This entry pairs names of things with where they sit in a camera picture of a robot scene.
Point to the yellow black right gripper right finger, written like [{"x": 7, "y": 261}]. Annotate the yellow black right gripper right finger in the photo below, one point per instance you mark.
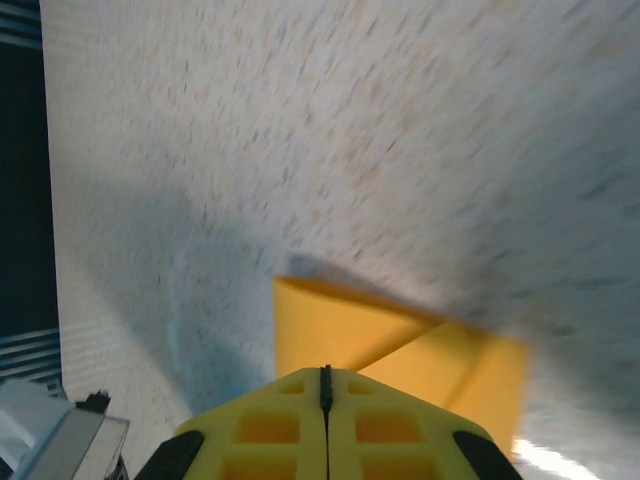
[{"x": 390, "y": 450}]

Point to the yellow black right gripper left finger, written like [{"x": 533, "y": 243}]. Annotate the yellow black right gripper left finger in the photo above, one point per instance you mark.
[{"x": 270, "y": 450}]

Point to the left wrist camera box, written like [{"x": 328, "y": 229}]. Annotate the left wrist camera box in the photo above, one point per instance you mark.
[{"x": 30, "y": 430}]

